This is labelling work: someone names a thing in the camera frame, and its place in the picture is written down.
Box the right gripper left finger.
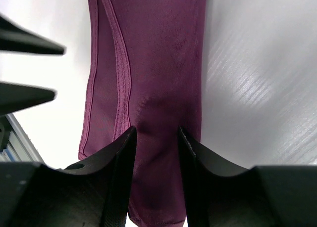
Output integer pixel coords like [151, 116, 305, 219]
[0, 127, 137, 227]

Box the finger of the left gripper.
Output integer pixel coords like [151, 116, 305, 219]
[0, 15, 65, 55]
[0, 82, 55, 115]

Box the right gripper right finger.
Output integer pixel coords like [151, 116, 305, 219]
[178, 128, 317, 227]

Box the purple satin napkin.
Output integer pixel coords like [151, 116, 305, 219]
[78, 0, 206, 227]

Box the aluminium front rail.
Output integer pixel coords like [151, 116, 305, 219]
[0, 114, 44, 163]

